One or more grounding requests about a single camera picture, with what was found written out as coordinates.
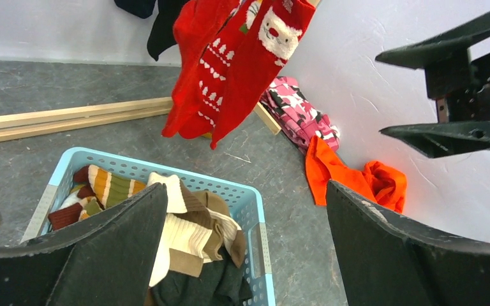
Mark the red sock in basket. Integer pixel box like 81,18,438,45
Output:
161,0,240,138

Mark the black hanging sock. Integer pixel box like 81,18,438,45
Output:
114,0,188,61

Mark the red santa pattern sock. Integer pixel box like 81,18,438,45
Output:
210,1,318,149

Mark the light blue laundry basket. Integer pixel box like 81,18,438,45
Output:
21,147,276,306

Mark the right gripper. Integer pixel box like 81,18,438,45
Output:
375,11,490,159

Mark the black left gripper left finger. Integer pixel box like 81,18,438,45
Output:
0,183,168,305

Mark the green orange striped sock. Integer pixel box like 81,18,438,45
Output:
48,164,146,231

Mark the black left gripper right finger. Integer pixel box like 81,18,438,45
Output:
326,181,490,305

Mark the wooden hanger stand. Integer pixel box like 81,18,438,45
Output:
0,96,283,231

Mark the orange cloth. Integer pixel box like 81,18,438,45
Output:
305,136,408,214

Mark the cream white sock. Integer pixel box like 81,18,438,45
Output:
147,172,246,287

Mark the pink camouflage cloth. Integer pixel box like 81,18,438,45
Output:
260,76,340,154

